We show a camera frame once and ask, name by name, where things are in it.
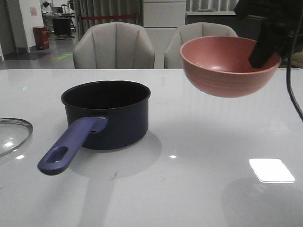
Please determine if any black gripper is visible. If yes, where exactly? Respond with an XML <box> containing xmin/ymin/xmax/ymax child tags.
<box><xmin>234</xmin><ymin>0</ymin><xmax>303</xmax><ymax>69</ymax></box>

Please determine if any pink bowl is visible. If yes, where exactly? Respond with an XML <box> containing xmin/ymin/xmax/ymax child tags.
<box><xmin>180</xmin><ymin>36</ymin><xmax>281</xmax><ymax>98</ymax></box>

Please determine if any glass lid with blue knob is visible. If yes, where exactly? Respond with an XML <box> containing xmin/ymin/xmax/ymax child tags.
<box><xmin>0</xmin><ymin>118</ymin><xmax>33</xmax><ymax>157</ymax></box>

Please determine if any dark grey counter cabinet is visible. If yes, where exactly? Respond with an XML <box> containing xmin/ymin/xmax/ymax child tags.
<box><xmin>185</xmin><ymin>11</ymin><xmax>261</xmax><ymax>40</ymax></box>

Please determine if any olive cushion seat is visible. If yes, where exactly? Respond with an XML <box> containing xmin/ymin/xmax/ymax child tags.
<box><xmin>279</xmin><ymin>50</ymin><xmax>303</xmax><ymax>69</ymax></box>

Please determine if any right grey chair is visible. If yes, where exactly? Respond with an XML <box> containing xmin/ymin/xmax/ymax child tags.
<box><xmin>164</xmin><ymin>22</ymin><xmax>238</xmax><ymax>69</ymax></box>

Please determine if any grey chair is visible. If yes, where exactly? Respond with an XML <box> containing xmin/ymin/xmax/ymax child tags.
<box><xmin>164</xmin><ymin>22</ymin><xmax>238</xmax><ymax>69</ymax></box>
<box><xmin>73</xmin><ymin>22</ymin><xmax>155</xmax><ymax>69</ymax></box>

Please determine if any white drawer cabinet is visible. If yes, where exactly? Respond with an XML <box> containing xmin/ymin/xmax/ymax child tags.
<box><xmin>143</xmin><ymin>0</ymin><xmax>187</xmax><ymax>69</ymax></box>

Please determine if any red barrier belt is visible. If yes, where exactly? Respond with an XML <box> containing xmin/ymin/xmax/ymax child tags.
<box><xmin>80</xmin><ymin>14</ymin><xmax>137</xmax><ymax>20</ymax></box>

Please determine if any left grey chair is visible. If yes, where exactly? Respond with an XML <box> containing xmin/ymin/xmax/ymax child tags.
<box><xmin>73</xmin><ymin>22</ymin><xmax>155</xmax><ymax>69</ymax></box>

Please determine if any dark blue saucepan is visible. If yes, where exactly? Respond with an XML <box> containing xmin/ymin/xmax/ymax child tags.
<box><xmin>37</xmin><ymin>80</ymin><xmax>151</xmax><ymax>175</ymax></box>

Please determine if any black office desk background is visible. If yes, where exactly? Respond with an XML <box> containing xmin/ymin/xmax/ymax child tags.
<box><xmin>42</xmin><ymin>13</ymin><xmax>76</xmax><ymax>40</ymax></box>

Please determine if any red trash bin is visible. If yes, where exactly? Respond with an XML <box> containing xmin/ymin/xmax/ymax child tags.
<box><xmin>33</xmin><ymin>26</ymin><xmax>49</xmax><ymax>50</ymax></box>

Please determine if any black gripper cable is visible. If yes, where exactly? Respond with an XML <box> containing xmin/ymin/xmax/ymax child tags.
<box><xmin>285</xmin><ymin>14</ymin><xmax>303</xmax><ymax>121</ymax></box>

